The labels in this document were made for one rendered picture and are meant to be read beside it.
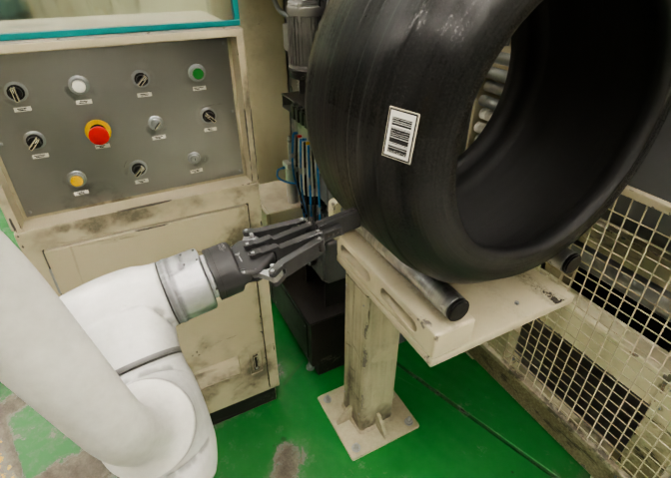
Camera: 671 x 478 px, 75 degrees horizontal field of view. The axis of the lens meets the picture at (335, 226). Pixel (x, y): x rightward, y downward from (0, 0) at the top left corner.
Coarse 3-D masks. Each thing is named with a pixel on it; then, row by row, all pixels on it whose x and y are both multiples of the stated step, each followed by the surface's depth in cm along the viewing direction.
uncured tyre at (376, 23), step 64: (384, 0) 52; (448, 0) 47; (512, 0) 47; (576, 0) 81; (640, 0) 71; (320, 64) 63; (384, 64) 51; (448, 64) 48; (512, 64) 93; (576, 64) 88; (640, 64) 77; (320, 128) 66; (384, 128) 52; (448, 128) 52; (512, 128) 98; (576, 128) 90; (640, 128) 73; (384, 192) 57; (448, 192) 56; (512, 192) 96; (576, 192) 87; (448, 256) 64; (512, 256) 71
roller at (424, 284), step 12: (360, 228) 93; (372, 240) 90; (384, 252) 86; (396, 264) 83; (408, 276) 80; (420, 276) 78; (420, 288) 78; (432, 288) 75; (444, 288) 74; (432, 300) 75; (444, 300) 73; (456, 300) 72; (444, 312) 73; (456, 312) 72
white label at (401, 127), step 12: (396, 108) 50; (396, 120) 51; (408, 120) 50; (396, 132) 51; (408, 132) 50; (384, 144) 53; (396, 144) 52; (408, 144) 51; (396, 156) 52; (408, 156) 51
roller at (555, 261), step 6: (564, 252) 84; (570, 252) 83; (576, 252) 84; (552, 258) 85; (558, 258) 84; (564, 258) 83; (570, 258) 82; (576, 258) 83; (552, 264) 86; (558, 264) 84; (564, 264) 83; (570, 264) 83; (576, 264) 84; (564, 270) 84; (570, 270) 84
